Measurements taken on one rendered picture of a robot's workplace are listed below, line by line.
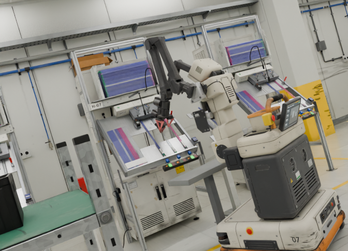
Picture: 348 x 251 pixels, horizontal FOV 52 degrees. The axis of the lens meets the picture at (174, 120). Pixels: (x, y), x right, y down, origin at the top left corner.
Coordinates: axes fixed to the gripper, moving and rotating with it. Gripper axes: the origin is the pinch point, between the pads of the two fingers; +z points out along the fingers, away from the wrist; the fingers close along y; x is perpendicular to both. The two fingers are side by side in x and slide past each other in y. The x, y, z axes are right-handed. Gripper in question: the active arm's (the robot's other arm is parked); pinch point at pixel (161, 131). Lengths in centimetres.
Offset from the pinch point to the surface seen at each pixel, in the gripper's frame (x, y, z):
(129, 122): -24.7, 21.3, -1.7
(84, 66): -98, 38, -31
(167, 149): 21.5, 5.5, 3.0
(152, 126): -10.3, 3.8, -0.1
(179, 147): 24.0, -5.8, 3.4
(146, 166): 30.8, 29.8, 4.0
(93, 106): -46, 47, -16
